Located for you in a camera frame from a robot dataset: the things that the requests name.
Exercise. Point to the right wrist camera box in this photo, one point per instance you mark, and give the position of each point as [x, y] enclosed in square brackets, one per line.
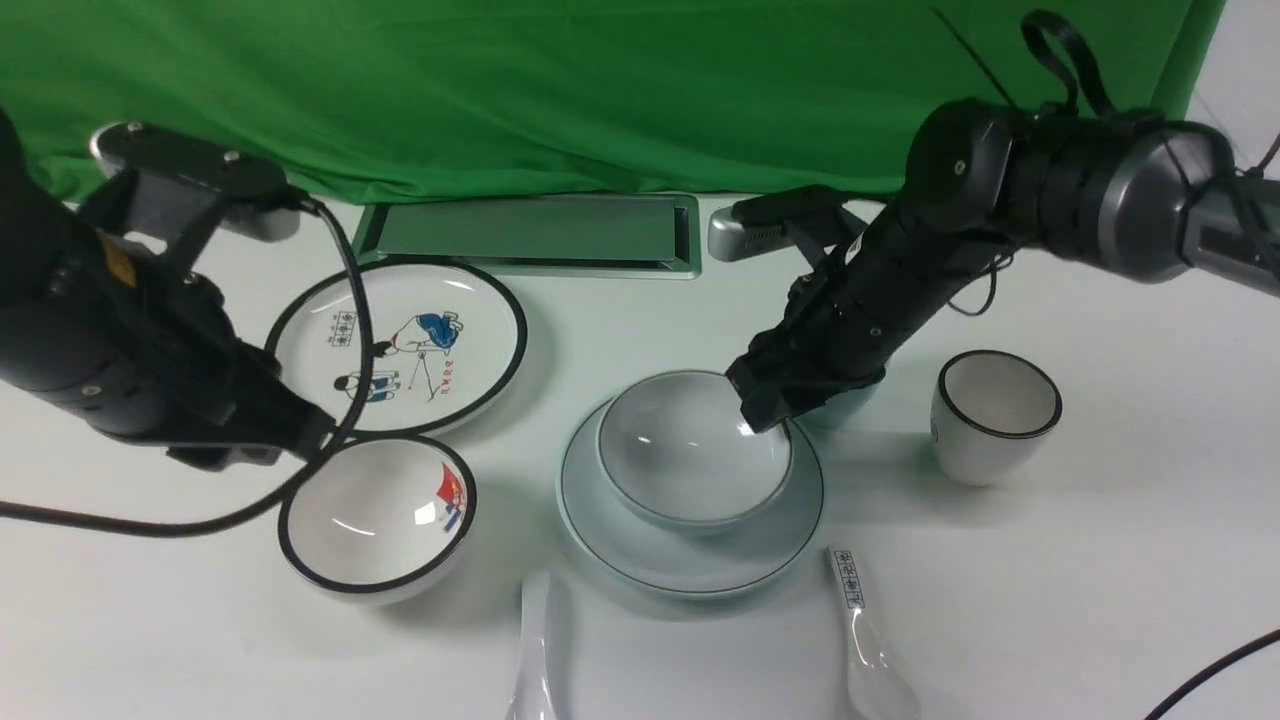
[813, 219]

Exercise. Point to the black-rimmed plate with cartoon figures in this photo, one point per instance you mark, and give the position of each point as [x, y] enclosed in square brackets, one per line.
[447, 339]

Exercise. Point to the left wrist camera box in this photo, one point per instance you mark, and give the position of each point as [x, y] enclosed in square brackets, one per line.
[179, 175]

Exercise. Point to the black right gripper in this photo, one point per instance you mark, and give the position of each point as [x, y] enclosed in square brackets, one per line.
[844, 321]

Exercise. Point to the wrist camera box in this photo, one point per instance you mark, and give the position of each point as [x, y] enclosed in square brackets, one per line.
[179, 175]
[813, 219]

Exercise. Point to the pale blue plate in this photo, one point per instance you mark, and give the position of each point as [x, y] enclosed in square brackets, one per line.
[615, 542]

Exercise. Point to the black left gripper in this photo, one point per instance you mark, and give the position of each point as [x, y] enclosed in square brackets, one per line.
[141, 348]

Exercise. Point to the white spoon with printed handle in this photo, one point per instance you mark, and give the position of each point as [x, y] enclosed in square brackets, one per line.
[875, 687]

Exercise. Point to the pale blue bowl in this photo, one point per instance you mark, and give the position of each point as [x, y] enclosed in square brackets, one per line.
[678, 453]

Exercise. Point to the black-rimmed white bowl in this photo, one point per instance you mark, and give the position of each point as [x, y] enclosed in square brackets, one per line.
[383, 521]

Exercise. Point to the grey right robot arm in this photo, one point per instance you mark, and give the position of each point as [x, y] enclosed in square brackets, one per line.
[1132, 193]

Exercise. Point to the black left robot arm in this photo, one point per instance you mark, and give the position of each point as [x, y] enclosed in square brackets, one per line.
[34, 225]

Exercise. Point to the green backdrop cloth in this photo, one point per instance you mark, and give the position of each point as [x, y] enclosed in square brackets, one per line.
[399, 101]

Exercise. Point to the plain white ceramic spoon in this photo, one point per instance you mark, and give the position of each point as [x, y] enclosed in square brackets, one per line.
[532, 697]

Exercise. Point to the pale blue cup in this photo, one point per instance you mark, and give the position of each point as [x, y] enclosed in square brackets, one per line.
[839, 409]

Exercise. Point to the black-rimmed white cup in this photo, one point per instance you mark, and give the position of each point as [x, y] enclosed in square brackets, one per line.
[990, 413]

